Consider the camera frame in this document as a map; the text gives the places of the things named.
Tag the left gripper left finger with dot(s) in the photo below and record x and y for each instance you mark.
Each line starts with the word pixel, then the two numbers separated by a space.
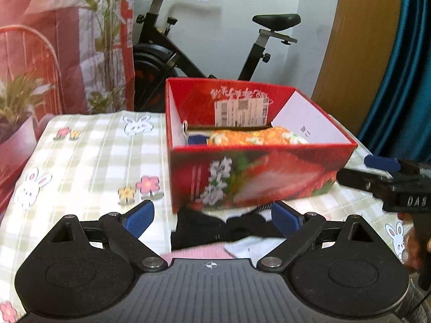
pixel 123 232

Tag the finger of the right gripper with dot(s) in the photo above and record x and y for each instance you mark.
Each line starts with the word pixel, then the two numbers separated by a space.
pixel 361 180
pixel 390 165

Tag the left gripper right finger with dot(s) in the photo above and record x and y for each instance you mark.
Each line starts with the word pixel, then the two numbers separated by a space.
pixel 300 232

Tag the black glove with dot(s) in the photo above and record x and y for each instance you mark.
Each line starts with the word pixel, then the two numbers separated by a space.
pixel 196 229

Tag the pink knitted cloth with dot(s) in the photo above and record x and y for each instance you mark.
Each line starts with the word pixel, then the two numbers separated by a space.
pixel 209 251

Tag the orange floral soft item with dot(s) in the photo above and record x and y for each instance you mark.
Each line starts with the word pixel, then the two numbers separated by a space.
pixel 269 136

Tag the blue packaged soft item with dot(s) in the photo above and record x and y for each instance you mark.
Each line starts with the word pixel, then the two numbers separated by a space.
pixel 197 139

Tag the white packaged item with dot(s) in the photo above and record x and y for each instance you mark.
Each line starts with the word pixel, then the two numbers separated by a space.
pixel 252 247

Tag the person right hand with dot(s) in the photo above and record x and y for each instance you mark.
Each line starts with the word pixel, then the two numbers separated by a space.
pixel 413 255

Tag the teal curtain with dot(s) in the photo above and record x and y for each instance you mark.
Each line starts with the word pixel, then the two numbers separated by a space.
pixel 398 123

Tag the green checkered tablecloth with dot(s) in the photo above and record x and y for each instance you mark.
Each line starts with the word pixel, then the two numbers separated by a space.
pixel 87 173

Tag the red strawberry cardboard box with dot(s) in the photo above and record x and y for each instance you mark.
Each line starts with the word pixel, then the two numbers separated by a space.
pixel 205 177

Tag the wooden door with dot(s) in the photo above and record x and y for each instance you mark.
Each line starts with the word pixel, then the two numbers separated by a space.
pixel 357 55

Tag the pink printed backdrop cloth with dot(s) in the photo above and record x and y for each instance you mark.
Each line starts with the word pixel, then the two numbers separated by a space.
pixel 59 57

